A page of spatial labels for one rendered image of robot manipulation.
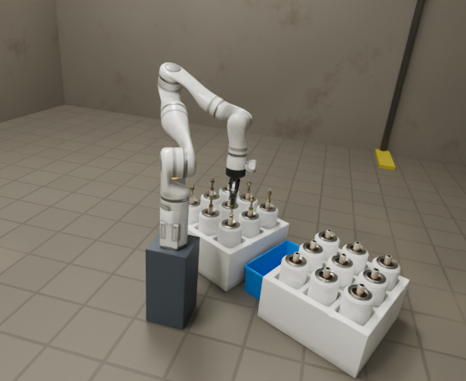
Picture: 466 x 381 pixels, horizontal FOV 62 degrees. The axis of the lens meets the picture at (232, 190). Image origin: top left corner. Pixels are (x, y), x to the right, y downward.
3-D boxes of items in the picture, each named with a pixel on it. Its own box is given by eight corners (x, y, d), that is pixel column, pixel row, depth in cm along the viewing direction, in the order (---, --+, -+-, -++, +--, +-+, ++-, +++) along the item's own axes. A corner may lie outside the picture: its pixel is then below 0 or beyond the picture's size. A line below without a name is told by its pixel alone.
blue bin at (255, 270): (261, 303, 150) (265, 278, 145) (240, 289, 157) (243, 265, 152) (303, 272, 171) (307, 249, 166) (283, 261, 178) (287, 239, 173)
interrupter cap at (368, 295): (365, 305, 116) (366, 303, 116) (343, 293, 121) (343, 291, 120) (375, 293, 122) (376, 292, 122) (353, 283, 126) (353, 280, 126)
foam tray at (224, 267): (226, 292, 155) (229, 254, 147) (165, 250, 178) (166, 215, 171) (284, 257, 181) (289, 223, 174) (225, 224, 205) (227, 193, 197)
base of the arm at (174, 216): (181, 252, 124) (183, 205, 117) (155, 246, 126) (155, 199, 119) (191, 238, 133) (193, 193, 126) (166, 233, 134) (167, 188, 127)
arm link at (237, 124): (240, 159, 136) (249, 153, 144) (244, 116, 130) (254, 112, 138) (222, 155, 139) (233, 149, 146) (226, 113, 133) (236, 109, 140)
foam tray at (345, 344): (355, 379, 122) (368, 336, 114) (257, 316, 144) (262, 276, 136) (397, 317, 149) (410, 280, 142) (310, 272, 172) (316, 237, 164)
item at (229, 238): (212, 265, 158) (215, 227, 151) (220, 253, 167) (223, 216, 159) (234, 271, 156) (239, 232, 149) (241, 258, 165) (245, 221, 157)
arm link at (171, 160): (160, 153, 111) (160, 206, 118) (193, 153, 113) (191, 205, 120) (158, 143, 119) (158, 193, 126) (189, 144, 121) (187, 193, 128)
